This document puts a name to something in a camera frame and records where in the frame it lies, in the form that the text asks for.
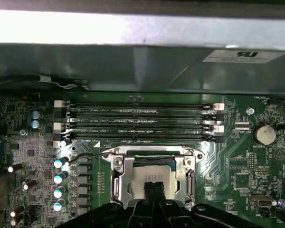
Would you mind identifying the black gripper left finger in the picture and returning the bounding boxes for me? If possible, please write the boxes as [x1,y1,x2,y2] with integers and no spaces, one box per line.
[53,181,155,228]

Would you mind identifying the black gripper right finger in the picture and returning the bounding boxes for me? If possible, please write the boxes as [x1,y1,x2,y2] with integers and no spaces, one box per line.
[154,181,285,228]

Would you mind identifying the silver CPU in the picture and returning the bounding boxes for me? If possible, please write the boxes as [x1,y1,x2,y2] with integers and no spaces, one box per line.
[127,155,179,202]

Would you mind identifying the metal socket cover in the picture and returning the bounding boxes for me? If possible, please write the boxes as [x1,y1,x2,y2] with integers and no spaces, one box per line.
[110,147,197,207]

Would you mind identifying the metal locking lever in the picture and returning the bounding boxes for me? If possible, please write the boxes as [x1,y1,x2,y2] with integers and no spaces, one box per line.
[67,152,114,164]

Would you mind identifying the CPU socket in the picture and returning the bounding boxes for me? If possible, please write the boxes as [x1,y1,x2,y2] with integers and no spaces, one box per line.
[102,146,205,207]

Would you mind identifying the black square chip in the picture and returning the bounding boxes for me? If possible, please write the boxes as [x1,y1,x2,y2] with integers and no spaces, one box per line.
[235,174,250,190]

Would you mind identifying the black RAM slot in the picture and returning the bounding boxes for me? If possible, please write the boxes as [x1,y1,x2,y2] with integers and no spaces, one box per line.
[54,121,226,133]
[54,99,226,112]
[54,110,226,123]
[54,132,226,143]

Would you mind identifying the green motherboard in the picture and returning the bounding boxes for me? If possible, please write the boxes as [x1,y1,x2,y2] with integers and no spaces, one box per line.
[0,91,285,228]

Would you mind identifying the silver USB port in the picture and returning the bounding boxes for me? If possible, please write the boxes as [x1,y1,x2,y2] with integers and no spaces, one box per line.
[250,194,274,210]

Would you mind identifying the black capacitor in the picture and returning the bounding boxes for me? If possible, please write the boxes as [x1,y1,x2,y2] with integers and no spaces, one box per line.
[8,163,24,173]
[22,179,38,191]

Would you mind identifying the silver coin battery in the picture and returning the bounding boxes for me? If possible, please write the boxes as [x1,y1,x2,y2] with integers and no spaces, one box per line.
[251,121,277,147]

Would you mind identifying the black PC case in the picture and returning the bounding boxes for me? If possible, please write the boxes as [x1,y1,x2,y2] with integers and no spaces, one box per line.
[0,0,285,95]

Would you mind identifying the white label sticker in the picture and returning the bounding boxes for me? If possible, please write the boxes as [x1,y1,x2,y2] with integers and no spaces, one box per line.
[203,48,285,64]

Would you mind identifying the black cable bundle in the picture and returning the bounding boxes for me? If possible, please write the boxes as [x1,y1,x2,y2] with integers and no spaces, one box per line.
[0,73,90,93]

